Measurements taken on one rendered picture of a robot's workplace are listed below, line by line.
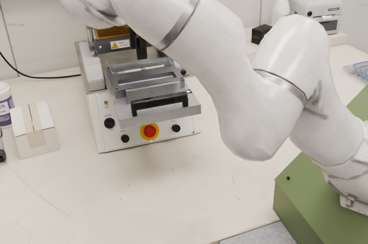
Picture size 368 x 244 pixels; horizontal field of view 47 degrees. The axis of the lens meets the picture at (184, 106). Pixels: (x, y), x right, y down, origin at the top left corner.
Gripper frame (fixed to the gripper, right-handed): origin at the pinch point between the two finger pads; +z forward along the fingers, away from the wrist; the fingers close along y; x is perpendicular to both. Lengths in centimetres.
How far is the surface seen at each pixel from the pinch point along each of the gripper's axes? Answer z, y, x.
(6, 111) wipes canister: 25, -20, -44
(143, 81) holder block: 8.4, 7.2, -0.7
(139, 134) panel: 28.0, 5.6, -3.3
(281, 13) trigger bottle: 16, -51, 77
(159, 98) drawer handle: 5.3, 24.0, -0.2
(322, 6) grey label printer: 13, -44, 94
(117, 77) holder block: 7.0, 5.2, -7.9
